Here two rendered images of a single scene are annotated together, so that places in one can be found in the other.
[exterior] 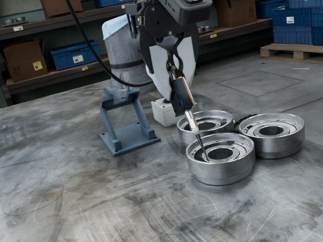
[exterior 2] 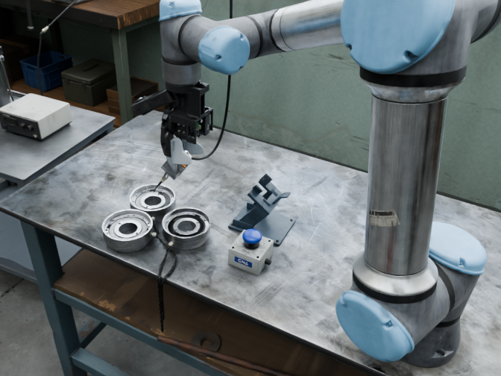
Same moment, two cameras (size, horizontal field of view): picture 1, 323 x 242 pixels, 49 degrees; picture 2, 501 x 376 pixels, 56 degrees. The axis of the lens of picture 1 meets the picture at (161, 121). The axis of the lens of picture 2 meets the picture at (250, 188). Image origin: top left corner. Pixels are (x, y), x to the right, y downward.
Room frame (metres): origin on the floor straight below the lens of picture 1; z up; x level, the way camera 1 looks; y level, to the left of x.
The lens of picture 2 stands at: (1.25, -0.58, 1.51)
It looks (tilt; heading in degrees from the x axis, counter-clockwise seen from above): 35 degrees down; 132
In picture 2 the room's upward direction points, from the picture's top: 4 degrees clockwise
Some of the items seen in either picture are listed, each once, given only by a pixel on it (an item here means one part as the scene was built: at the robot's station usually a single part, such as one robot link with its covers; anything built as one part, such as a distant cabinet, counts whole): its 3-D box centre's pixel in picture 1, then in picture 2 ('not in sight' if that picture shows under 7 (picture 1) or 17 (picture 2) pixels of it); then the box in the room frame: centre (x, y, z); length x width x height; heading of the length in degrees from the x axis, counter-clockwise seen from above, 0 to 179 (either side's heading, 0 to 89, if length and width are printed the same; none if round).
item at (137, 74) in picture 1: (131, 74); (421, 313); (1.10, 0.06, 0.85); 0.15 x 0.15 x 0.10
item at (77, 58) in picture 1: (75, 54); not in sight; (4.13, 0.82, 0.56); 0.52 x 0.38 x 0.22; 105
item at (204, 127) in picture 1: (205, 129); (186, 229); (0.61, -0.08, 0.82); 0.10 x 0.10 x 0.04
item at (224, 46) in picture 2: not in sight; (222, 44); (0.65, -0.02, 1.23); 0.11 x 0.11 x 0.08; 86
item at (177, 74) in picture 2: not in sight; (183, 69); (0.55, -0.03, 1.15); 0.08 x 0.08 x 0.05
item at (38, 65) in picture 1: (25, 59); not in sight; (3.94, 1.33, 0.64); 0.49 x 0.40 x 0.37; 113
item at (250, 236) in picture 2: not in sight; (251, 242); (0.76, -0.03, 0.85); 0.04 x 0.04 x 0.05
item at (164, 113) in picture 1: (171, 108); (253, 252); (0.77, -0.03, 0.82); 0.08 x 0.07 x 0.05; 18
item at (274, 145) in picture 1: (271, 135); (128, 231); (0.54, -0.18, 0.82); 0.10 x 0.10 x 0.04
